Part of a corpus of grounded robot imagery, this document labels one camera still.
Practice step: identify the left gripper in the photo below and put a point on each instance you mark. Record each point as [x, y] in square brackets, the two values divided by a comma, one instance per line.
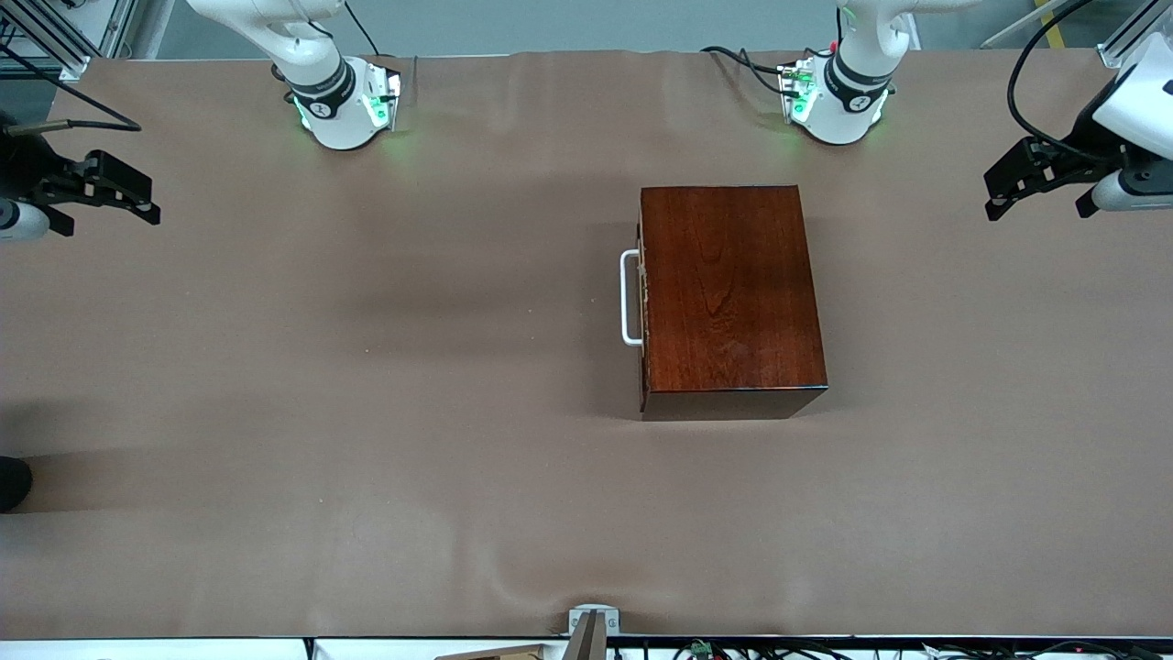
[1066, 165]

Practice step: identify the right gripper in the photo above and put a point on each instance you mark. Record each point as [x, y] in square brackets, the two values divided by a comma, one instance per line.
[27, 171]

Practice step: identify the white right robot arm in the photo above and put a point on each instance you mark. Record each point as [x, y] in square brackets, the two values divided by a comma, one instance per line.
[330, 119]

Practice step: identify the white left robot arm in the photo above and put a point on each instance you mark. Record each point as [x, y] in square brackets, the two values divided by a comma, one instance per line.
[852, 101]

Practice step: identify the grey diagonal metal bar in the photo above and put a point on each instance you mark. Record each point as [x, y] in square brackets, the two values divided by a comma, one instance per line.
[1017, 26]

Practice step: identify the dark brown wooden cabinet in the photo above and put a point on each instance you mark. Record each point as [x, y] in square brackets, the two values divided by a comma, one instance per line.
[733, 293]

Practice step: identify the black round object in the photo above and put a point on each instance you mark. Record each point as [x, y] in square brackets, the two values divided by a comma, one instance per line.
[13, 483]

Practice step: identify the brown table mat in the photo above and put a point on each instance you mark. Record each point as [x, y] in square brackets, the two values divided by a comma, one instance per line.
[412, 458]

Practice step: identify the light wooden plank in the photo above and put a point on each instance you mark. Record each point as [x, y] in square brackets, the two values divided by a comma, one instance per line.
[495, 653]

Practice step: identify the aluminium frame profile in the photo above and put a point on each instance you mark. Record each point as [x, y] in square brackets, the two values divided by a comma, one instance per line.
[1123, 50]
[73, 62]

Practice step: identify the grey metal camera mount bracket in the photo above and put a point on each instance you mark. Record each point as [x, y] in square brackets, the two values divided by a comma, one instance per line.
[591, 623]

